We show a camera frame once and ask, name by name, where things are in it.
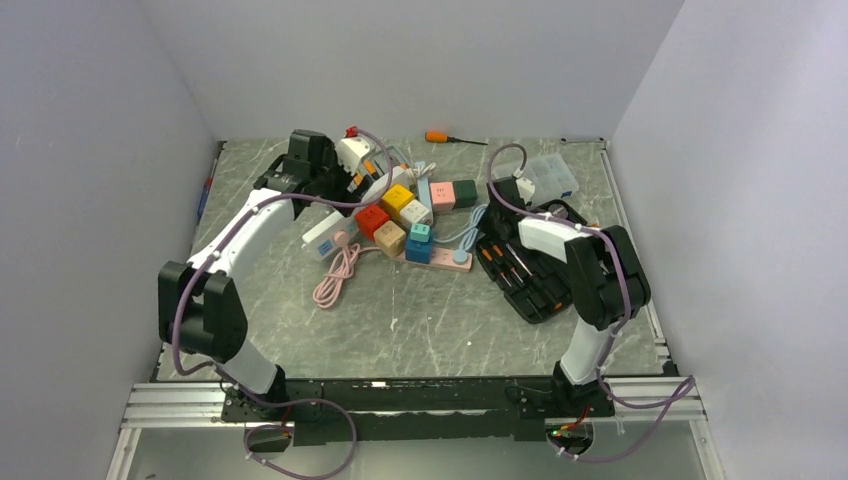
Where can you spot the teal plug adapter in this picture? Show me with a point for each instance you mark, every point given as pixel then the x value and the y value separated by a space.
pixel 420 233

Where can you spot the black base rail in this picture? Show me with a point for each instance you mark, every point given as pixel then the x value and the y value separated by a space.
pixel 523 408

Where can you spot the light blue round plug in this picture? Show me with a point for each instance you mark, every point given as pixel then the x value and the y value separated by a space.
pixel 460 256

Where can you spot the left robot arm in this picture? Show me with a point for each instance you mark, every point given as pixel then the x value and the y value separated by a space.
pixel 200 311

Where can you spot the black plastic tool case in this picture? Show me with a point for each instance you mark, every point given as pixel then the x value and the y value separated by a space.
pixel 534 284

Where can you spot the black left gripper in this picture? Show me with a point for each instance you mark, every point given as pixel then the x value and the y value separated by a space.
pixel 331 158

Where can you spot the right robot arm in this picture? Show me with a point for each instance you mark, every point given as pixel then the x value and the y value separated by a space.
pixel 603 272

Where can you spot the white cube socket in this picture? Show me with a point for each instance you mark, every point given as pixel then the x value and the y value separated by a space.
pixel 415 212

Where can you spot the white power strip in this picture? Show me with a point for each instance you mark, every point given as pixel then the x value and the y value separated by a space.
pixel 339 227

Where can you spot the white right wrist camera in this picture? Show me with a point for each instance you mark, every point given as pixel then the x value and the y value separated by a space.
pixel 525 187

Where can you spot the yellow cube socket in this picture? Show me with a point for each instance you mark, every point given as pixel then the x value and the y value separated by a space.
pixel 396 198

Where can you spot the orange handled screwdriver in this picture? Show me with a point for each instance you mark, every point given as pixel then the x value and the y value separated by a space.
pixel 443 138

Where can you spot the dark green cube socket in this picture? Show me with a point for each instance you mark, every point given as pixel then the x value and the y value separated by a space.
pixel 465 193

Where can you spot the blue cube socket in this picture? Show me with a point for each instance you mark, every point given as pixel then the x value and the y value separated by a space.
pixel 418 252

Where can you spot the clear plastic organizer box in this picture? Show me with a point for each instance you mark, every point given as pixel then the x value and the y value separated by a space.
pixel 551 177

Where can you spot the beige cube socket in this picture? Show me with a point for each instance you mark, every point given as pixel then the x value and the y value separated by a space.
pixel 390 238

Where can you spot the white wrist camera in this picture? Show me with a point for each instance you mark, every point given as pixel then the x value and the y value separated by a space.
pixel 525 187
pixel 352 149

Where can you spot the pink cube socket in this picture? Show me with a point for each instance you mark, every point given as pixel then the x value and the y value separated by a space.
pixel 443 197

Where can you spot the red cube socket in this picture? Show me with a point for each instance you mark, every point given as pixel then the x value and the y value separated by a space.
pixel 370 219

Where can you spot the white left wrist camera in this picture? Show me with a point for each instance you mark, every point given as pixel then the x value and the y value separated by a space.
pixel 352 149

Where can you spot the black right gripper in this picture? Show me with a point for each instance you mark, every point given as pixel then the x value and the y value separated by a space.
pixel 488 230

